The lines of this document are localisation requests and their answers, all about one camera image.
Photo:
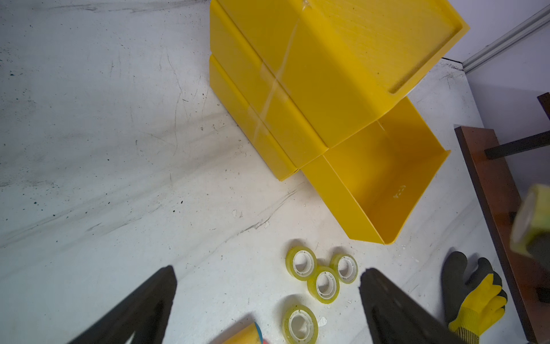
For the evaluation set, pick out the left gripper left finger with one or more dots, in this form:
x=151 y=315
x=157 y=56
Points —
x=142 y=317

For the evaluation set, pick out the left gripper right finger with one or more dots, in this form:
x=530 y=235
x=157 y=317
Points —
x=393 y=317

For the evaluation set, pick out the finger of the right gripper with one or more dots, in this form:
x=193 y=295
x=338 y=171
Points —
x=539 y=249

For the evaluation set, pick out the yellow tape roll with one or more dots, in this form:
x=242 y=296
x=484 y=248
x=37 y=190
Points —
x=531 y=220
x=324 y=285
x=301 y=263
x=299 y=325
x=345 y=267

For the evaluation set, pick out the yellow drawer cabinet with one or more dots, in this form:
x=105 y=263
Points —
x=322 y=87

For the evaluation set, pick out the yellow black rubber glove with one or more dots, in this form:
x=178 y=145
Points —
x=474 y=305

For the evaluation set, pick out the brown wooden stepped shelf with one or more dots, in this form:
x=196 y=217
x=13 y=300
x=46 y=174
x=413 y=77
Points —
x=500 y=202

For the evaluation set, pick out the teal garden fork yellow handle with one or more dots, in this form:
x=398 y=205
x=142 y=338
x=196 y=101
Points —
x=249 y=334

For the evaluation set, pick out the aluminium frame rail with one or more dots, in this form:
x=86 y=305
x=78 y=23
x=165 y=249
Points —
x=528 y=27

